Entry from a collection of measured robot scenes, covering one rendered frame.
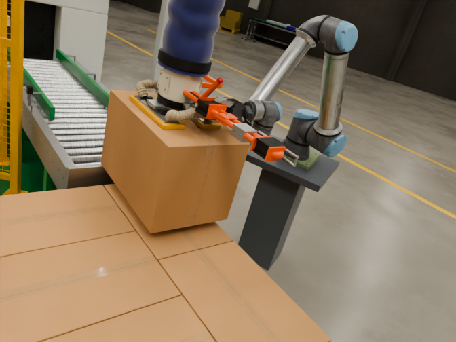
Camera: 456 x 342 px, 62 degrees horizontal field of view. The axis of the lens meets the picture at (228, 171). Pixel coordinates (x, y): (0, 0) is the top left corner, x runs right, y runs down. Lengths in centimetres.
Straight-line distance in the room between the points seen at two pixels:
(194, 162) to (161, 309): 55
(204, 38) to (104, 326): 110
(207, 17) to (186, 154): 53
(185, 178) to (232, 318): 55
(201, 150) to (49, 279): 71
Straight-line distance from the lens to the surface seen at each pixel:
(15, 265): 154
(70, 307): 139
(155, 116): 163
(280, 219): 240
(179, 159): 147
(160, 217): 159
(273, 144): 127
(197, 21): 157
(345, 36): 182
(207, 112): 148
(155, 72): 527
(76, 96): 323
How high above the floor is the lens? 156
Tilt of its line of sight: 25 degrees down
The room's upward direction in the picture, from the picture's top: 15 degrees clockwise
